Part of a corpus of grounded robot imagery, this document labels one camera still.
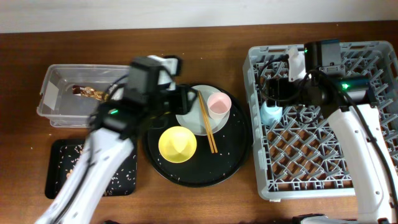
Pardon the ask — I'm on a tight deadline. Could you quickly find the grey dishwasher rack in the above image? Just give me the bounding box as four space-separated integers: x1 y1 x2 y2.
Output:
243 41 397 201

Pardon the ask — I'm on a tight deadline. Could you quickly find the pink plastic cup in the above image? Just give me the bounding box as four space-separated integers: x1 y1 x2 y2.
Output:
207 92 232 119

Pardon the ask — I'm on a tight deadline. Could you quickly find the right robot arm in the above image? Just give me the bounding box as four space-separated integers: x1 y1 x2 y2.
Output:
261 39 397 223

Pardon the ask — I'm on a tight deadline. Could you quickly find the wooden chopstick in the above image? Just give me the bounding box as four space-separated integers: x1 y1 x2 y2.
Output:
196 90 216 154
198 90 218 154

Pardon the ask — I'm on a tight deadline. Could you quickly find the gold brown snack wrapper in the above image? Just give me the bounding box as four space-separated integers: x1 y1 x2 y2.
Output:
72 85 109 101

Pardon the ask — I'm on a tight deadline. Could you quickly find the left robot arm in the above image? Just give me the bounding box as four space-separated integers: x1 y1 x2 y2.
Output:
36 55 198 223

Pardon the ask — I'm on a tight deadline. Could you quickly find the rice and nutshell waste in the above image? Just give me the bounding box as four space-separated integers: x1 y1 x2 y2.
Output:
51 144 137 197

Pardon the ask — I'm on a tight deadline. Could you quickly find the black rectangular tray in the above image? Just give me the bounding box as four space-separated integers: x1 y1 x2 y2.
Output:
45 139 137 199

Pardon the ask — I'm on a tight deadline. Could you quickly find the yellow plastic bowl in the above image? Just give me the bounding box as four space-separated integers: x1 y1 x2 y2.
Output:
158 126 197 164

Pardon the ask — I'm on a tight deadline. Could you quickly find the grey round plate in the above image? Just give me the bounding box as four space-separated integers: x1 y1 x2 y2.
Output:
176 85 229 136

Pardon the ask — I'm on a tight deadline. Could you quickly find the clear plastic bin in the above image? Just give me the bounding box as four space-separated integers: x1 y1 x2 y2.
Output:
37 64 129 128

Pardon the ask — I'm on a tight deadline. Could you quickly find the blue plastic cup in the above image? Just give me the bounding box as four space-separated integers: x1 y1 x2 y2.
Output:
260 102 283 126

